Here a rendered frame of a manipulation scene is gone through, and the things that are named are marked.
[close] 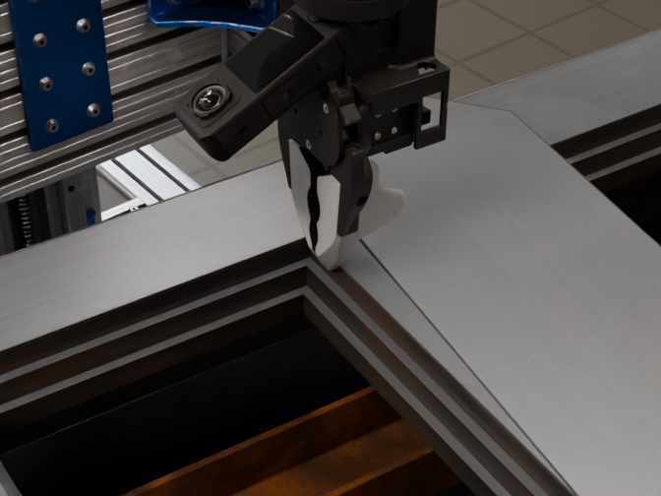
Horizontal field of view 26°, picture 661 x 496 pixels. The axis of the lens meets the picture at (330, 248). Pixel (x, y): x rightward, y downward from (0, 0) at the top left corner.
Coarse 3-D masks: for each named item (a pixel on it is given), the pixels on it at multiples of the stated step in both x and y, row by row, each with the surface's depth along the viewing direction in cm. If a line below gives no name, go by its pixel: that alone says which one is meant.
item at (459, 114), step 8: (424, 104) 112; (432, 104) 112; (440, 104) 112; (448, 104) 112; (456, 104) 112; (464, 104) 112; (472, 104) 112; (432, 112) 111; (448, 112) 111; (456, 112) 111; (464, 112) 111; (472, 112) 111; (480, 112) 111; (488, 112) 111; (496, 112) 111; (504, 112) 111; (432, 120) 110; (448, 120) 110; (456, 120) 110; (464, 120) 110; (472, 120) 110; (480, 120) 110; (424, 128) 109; (448, 128) 109
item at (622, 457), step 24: (624, 432) 83; (648, 432) 83; (576, 456) 82; (600, 456) 82; (624, 456) 82; (648, 456) 82; (576, 480) 80; (600, 480) 80; (624, 480) 80; (648, 480) 80
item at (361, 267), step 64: (640, 128) 112; (128, 320) 93; (192, 320) 95; (256, 320) 98; (320, 320) 98; (384, 320) 93; (0, 384) 89; (64, 384) 92; (384, 384) 92; (448, 384) 88; (448, 448) 88; (512, 448) 84
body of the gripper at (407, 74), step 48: (336, 0) 81; (384, 0) 82; (432, 0) 86; (384, 48) 87; (432, 48) 88; (336, 96) 85; (384, 96) 86; (336, 144) 86; (384, 144) 90; (432, 144) 90
